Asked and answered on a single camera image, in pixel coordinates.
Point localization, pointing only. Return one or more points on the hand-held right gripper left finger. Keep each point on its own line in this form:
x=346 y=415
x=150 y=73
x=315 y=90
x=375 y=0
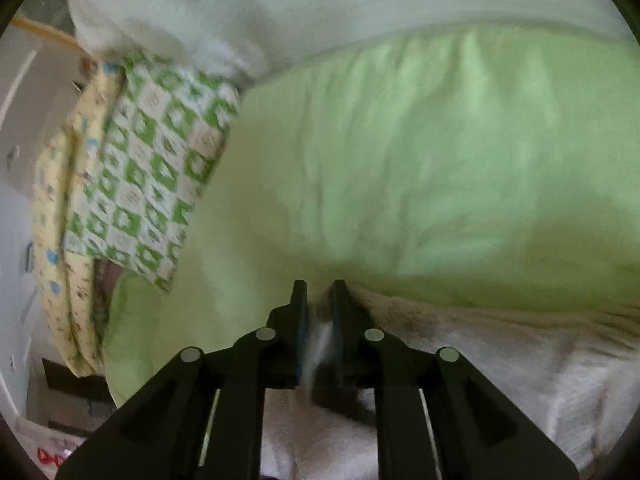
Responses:
x=300 y=340

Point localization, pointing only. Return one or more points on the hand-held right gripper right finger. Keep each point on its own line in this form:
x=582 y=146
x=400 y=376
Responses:
x=337 y=322

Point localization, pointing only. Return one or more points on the grey towel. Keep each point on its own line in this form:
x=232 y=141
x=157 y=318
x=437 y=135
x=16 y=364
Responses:
x=500 y=360

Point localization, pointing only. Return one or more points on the light green bed sheet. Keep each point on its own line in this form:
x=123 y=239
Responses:
x=400 y=160

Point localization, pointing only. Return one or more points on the green checkered pillow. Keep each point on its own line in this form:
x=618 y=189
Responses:
x=150 y=170

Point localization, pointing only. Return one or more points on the yellow cartoon print pillow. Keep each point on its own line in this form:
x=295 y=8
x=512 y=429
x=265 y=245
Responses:
x=55 y=270

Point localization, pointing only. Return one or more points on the white bag with red print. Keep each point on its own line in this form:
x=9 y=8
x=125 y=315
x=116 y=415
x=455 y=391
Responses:
x=50 y=452

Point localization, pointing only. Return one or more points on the white striped pillow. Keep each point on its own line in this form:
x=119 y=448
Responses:
x=300 y=0

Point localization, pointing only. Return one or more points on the white wardrobe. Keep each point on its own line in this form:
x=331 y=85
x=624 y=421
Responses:
x=25 y=160

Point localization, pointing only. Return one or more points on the dark wooden bed frame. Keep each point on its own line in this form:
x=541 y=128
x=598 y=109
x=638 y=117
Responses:
x=75 y=380

